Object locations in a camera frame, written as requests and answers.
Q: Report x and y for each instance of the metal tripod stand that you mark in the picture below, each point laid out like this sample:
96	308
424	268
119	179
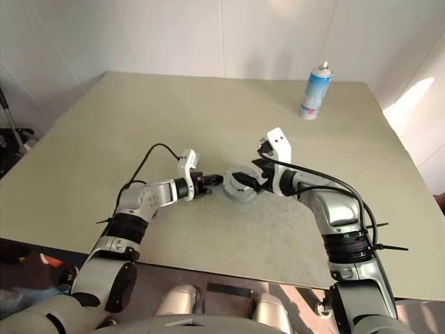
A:
10	121

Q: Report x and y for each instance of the grey robot torso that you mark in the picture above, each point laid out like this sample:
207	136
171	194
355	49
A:
194	325

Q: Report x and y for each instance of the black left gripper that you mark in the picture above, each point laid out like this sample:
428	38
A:
200	184

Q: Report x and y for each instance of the dark brown chair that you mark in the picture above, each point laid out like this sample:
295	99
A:
440	202

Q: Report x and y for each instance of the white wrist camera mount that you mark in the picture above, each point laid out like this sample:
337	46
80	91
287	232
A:
281	146
186	163

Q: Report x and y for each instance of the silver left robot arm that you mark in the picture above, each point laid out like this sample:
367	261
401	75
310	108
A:
139	205

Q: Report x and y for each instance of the black bag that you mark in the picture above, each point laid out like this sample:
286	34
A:
15	146

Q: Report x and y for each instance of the round silver motor housing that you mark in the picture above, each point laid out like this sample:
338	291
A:
240	197

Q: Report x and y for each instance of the orange object under table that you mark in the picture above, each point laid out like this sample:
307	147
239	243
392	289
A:
50	260

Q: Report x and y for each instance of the black flat strip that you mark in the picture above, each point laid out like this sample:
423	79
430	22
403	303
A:
229	289

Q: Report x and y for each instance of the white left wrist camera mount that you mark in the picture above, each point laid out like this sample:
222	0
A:
186	163

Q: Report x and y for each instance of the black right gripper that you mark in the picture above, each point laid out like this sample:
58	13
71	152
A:
267	179

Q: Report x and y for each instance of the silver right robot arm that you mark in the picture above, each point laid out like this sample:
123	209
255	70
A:
339	208

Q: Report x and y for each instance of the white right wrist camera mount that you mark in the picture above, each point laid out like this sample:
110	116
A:
281	146

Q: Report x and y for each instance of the blue white spray can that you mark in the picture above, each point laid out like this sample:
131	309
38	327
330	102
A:
314	92

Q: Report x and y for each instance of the silver rounded robot thigh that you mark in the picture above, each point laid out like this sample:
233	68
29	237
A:
175	301
269	309

